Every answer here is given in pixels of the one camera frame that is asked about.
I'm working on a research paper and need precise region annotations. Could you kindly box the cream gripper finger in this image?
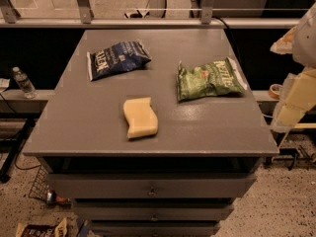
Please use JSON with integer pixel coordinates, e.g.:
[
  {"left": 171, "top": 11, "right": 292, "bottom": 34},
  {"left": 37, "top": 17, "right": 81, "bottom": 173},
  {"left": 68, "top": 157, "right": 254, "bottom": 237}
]
[{"left": 271, "top": 68, "right": 316, "bottom": 132}]

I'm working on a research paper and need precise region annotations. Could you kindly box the yellow sponge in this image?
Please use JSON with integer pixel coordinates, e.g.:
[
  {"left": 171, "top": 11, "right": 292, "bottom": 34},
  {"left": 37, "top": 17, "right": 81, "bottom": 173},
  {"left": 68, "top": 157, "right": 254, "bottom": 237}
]
[{"left": 123, "top": 97, "right": 158, "bottom": 139}]

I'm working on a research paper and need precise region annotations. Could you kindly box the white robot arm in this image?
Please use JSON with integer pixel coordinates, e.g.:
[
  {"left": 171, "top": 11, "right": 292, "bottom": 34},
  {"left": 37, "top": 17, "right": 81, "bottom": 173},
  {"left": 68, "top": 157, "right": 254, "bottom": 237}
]
[{"left": 271, "top": 5, "right": 316, "bottom": 133}]

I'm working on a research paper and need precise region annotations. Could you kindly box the green Kettle chip bag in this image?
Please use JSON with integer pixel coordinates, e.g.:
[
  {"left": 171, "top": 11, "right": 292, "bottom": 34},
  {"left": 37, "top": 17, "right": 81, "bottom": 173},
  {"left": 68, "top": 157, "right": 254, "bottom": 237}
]
[{"left": 177, "top": 57, "right": 248, "bottom": 102}]

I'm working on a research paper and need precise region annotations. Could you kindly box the blue chip bag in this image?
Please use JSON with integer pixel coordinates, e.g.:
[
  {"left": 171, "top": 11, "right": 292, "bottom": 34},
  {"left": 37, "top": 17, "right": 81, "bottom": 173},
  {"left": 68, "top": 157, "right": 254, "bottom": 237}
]
[{"left": 87, "top": 41, "right": 151, "bottom": 81}]

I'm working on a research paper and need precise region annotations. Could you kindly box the brown snack bag on floor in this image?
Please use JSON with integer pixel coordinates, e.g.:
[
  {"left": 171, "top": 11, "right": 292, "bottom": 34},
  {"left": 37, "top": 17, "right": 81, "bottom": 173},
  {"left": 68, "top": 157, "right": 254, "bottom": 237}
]
[{"left": 16, "top": 218, "right": 67, "bottom": 237}]

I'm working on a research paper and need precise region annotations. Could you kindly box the roll of tape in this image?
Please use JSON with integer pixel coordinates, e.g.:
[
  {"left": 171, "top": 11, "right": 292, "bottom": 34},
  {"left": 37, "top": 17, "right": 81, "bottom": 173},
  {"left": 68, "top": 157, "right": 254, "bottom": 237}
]
[{"left": 269, "top": 84, "right": 282, "bottom": 100}]

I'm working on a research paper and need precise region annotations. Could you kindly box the grey drawer cabinet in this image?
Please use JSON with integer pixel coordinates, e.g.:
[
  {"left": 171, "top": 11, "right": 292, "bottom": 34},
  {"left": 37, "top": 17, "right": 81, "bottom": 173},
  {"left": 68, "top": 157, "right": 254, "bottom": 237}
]
[{"left": 24, "top": 29, "right": 277, "bottom": 237}]

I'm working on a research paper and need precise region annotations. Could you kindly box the clear water bottle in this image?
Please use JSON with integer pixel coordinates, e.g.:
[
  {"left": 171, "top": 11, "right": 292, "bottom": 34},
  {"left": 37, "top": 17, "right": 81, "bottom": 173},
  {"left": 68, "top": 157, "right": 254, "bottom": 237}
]
[{"left": 12, "top": 67, "right": 37, "bottom": 99}]

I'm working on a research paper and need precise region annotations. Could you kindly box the black cable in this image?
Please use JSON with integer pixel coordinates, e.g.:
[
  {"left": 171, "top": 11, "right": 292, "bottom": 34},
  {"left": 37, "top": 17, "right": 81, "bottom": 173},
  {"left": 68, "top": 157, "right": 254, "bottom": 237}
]
[{"left": 212, "top": 16, "right": 244, "bottom": 67}]

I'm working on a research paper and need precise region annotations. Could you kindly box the wire basket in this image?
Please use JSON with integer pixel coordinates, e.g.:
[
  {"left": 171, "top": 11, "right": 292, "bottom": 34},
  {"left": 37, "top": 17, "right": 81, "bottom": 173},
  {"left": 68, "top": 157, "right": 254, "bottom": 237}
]
[{"left": 29, "top": 167, "right": 49, "bottom": 201}]

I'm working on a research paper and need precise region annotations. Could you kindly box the metal railing frame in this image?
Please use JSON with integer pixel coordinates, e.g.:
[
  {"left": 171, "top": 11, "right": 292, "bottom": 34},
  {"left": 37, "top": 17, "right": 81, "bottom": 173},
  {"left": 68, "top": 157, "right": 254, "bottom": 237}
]
[{"left": 1, "top": 0, "right": 315, "bottom": 29}]

